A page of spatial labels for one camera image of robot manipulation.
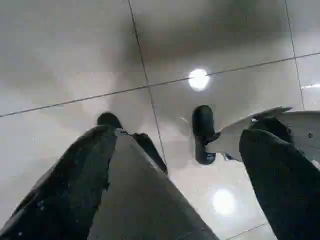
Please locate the black robot foot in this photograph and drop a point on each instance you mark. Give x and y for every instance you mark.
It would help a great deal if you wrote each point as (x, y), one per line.
(202, 125)

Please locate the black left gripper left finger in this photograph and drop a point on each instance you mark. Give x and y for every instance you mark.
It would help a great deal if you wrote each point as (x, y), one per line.
(62, 187)

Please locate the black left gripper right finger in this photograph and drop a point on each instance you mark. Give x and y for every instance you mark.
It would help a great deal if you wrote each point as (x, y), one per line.
(287, 195)

